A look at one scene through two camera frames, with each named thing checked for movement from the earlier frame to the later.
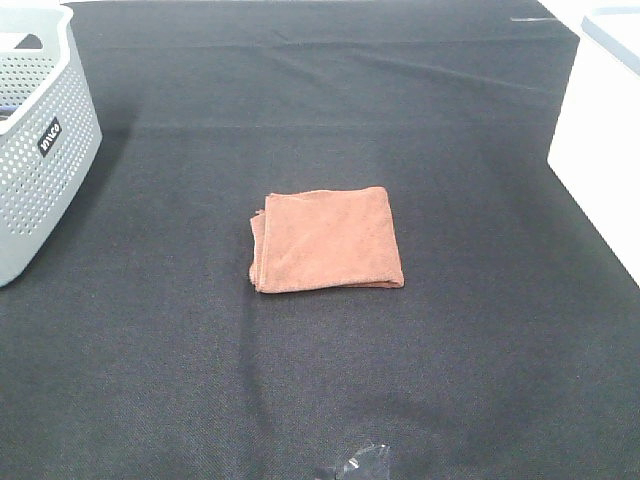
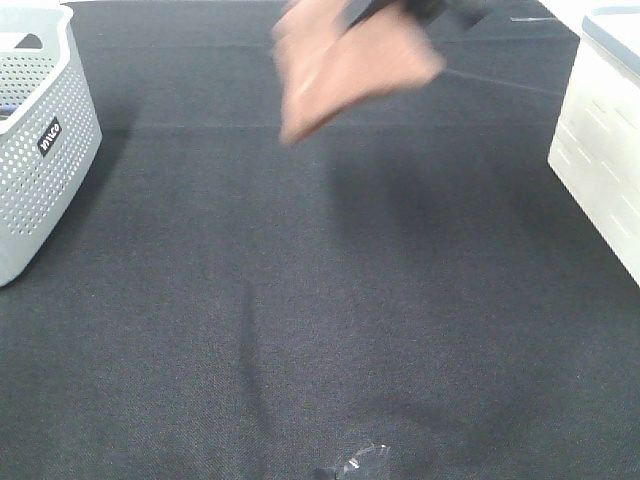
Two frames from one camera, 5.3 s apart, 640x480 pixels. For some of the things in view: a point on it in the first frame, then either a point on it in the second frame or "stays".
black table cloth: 133,347 stays
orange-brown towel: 325,239 -> 322,67
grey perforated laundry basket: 50,128 stays
